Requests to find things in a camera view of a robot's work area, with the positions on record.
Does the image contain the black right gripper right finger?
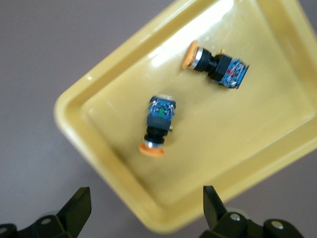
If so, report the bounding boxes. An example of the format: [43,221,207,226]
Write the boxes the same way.
[197,185,305,238]

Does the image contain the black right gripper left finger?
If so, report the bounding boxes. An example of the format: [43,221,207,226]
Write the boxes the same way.
[0,186,92,238]

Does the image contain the yellow button green-marked block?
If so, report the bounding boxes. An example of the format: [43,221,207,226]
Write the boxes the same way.
[138,95,177,158]

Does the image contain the yellow button red-marked block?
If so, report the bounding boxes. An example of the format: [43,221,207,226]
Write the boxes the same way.
[182,41,250,90]

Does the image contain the yellow plastic tray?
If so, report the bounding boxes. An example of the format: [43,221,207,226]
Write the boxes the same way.
[53,0,317,235]

